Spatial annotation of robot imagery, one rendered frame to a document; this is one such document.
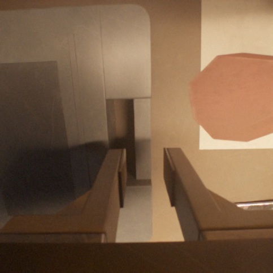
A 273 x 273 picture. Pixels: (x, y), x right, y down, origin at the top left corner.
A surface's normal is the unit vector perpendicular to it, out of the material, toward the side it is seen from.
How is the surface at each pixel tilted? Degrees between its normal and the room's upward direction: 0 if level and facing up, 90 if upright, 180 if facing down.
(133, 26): 0
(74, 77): 0
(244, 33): 0
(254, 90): 16
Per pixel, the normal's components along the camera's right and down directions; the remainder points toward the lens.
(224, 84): -0.41, 0.19
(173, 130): 0.00, 0.28
